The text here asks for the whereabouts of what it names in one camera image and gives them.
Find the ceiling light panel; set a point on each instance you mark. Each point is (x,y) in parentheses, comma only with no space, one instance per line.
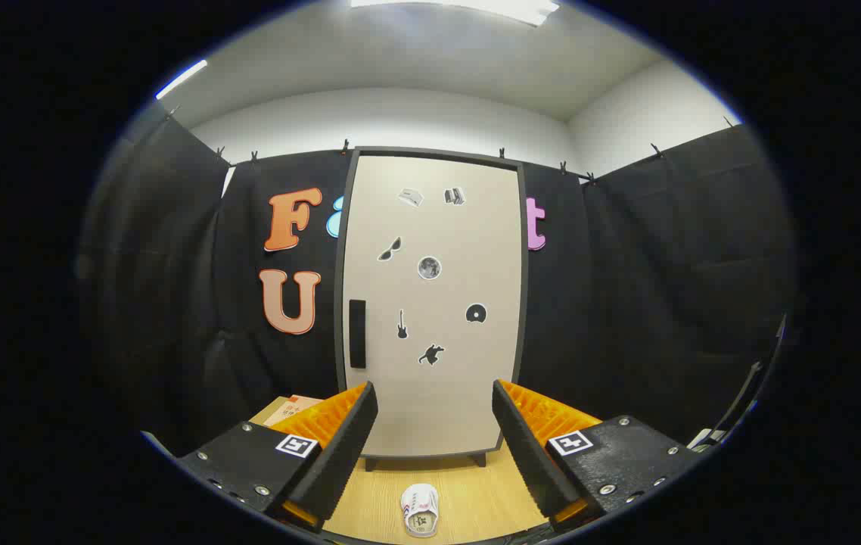
(468,7)

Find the thin black stand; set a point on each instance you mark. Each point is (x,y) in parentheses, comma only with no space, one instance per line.
(748,386)

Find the dark grey shoe cabinet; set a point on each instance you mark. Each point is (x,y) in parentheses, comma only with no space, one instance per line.
(523,303)

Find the light grey board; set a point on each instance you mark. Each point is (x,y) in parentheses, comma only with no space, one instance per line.
(156,443)

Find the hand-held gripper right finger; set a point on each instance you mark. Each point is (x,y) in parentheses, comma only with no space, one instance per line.
(529,454)

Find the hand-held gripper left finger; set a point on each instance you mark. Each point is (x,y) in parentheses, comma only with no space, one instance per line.
(340,454)

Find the ceiling light strip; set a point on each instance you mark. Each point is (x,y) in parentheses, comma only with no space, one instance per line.
(181,79)

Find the white shoe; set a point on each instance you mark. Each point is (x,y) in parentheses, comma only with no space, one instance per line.
(420,511)

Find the beige cover book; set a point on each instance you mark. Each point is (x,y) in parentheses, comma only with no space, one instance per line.
(287,411)

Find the white sheet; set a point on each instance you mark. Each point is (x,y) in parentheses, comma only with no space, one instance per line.
(703,440)

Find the black backdrop cloth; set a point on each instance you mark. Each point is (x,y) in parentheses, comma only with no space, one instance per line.
(627,303)

